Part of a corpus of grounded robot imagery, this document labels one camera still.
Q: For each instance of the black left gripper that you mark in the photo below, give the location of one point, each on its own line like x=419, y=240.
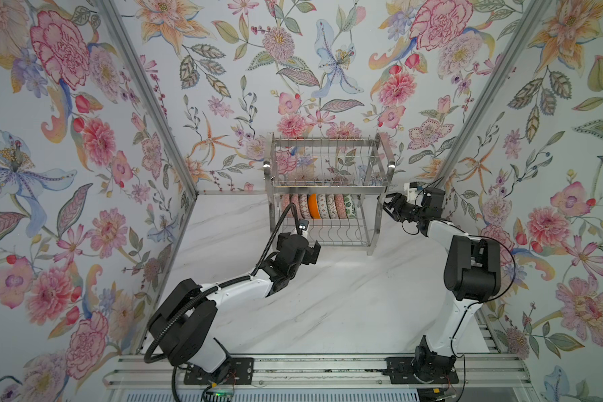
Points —
x=309, y=257

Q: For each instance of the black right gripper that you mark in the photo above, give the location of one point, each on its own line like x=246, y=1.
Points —
x=398, y=199

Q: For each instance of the green leaf pattern bowl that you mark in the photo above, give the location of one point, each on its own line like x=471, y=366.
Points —
x=350, y=206

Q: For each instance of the plain white bowl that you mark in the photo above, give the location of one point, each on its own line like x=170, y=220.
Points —
x=313, y=206

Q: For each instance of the blue geometric pattern bowl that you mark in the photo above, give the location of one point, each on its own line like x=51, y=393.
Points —
x=303, y=204

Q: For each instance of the pale green patterned bowl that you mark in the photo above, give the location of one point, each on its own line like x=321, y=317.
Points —
x=323, y=206

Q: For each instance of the dark speckled pattern bowl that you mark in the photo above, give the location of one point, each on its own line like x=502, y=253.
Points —
x=340, y=206

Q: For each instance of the dark patterned bowl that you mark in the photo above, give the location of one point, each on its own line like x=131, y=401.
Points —
x=294, y=198

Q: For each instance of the dark floral bowl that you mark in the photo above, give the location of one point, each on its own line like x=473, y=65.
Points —
x=286, y=204

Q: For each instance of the white lattice pattern bowl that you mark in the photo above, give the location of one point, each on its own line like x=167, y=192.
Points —
x=332, y=208

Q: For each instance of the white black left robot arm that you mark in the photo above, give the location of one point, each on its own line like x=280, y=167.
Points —
x=180, y=328

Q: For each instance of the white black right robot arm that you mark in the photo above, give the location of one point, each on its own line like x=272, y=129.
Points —
x=472, y=276

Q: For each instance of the steel two-tier dish rack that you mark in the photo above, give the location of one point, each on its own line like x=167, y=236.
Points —
x=361, y=166

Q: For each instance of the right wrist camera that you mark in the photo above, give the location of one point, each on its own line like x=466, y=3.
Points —
x=412, y=190

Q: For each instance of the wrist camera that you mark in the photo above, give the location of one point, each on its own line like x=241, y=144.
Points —
x=302, y=228
x=412, y=190

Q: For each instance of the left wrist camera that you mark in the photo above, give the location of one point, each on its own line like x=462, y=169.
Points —
x=302, y=228

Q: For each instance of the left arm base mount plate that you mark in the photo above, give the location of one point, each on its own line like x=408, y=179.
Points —
x=234, y=371

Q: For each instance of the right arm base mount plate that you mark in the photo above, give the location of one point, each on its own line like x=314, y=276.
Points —
x=405, y=370

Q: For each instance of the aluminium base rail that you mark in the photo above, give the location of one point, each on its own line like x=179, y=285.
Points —
x=474, y=370

